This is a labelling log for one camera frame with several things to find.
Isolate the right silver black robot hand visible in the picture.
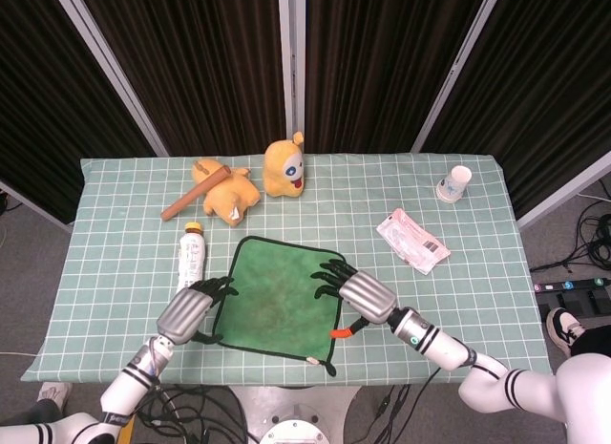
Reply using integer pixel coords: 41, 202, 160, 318
310, 261, 398, 340

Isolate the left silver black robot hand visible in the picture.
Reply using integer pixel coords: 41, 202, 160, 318
156, 275, 239, 348

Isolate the green cloth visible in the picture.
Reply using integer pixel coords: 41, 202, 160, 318
211, 234, 348, 377

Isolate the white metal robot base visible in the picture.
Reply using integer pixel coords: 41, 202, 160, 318
228, 385, 364, 444

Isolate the drink bottle with yellow cap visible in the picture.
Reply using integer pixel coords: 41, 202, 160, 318
175, 221, 208, 293

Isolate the pink white plastic package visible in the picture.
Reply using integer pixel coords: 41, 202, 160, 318
375, 207, 452, 276

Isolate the green checked tablecloth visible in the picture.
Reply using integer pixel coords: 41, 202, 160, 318
21, 152, 550, 386

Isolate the brown cardboard tube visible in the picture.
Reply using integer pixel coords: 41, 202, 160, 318
160, 165, 232, 222

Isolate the yellow floor tape strip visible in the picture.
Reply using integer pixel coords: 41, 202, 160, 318
116, 414, 137, 444

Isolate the lying yellow plush toy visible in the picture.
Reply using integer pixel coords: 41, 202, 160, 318
191, 158, 262, 228

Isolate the white paper cup blue flower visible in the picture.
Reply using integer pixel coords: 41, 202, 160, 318
434, 164, 473, 204

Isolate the yellow one-eyed plush toy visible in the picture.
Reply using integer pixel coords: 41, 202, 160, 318
263, 131, 307, 198

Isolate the grey trouser leg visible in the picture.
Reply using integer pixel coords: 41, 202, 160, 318
0, 398, 57, 427

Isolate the black white sneaker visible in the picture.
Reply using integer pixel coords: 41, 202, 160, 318
545, 307, 589, 360

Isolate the black fabric partition panel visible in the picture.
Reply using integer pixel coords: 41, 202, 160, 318
0, 0, 166, 231
290, 0, 503, 155
64, 0, 294, 157
413, 0, 611, 230

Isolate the black trouser leg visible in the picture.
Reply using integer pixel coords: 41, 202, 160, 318
570, 324, 611, 360

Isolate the black cable tangle under table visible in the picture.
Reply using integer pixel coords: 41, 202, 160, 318
128, 384, 250, 444

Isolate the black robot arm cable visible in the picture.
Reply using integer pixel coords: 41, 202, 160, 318
369, 366, 446, 444

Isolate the black floor cable bundle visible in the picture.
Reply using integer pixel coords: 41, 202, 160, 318
529, 195, 611, 274

